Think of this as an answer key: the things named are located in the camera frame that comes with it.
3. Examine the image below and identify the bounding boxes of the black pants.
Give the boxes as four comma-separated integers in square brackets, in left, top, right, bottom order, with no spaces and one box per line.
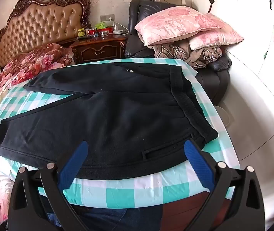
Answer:
[0,64,219,181]

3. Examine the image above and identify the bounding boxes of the brown plaid blanket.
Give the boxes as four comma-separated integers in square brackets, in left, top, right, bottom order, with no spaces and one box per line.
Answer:
[149,40,224,69]

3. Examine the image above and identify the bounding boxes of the wooden table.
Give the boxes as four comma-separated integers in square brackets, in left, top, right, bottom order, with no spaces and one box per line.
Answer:
[161,192,234,231]

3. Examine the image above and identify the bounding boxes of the large pink floral pillow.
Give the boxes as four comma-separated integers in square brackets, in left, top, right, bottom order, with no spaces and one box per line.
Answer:
[134,6,226,46]

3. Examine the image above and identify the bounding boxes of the green white checked tablecloth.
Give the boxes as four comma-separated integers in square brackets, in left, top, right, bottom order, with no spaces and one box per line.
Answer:
[0,58,240,210]

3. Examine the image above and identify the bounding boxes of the white round stool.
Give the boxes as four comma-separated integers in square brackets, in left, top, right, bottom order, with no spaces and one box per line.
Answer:
[215,105,235,127]

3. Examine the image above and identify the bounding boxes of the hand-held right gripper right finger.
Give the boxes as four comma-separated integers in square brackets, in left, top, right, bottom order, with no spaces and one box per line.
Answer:
[183,138,265,231]

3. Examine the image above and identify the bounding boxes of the dark wooden nightstand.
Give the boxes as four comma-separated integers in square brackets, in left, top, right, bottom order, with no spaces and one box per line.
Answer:
[69,33,129,64]

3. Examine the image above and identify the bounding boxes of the white charger with cable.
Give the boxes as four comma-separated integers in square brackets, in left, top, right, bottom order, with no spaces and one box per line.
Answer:
[113,23,129,35]

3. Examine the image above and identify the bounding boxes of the small pink floral pillow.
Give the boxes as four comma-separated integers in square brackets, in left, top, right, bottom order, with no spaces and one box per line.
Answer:
[189,28,244,51]

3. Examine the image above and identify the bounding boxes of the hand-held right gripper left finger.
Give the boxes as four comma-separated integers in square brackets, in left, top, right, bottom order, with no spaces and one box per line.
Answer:
[8,140,89,231]

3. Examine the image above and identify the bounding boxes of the white wardrobe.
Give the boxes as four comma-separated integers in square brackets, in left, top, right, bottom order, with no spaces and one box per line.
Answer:
[192,0,274,164]

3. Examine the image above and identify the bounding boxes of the tufted leather bed headboard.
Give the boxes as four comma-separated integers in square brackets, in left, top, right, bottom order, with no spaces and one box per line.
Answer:
[0,0,92,68]

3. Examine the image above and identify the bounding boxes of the black leather armchair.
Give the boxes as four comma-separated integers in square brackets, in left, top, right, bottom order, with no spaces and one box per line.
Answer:
[124,0,232,106]

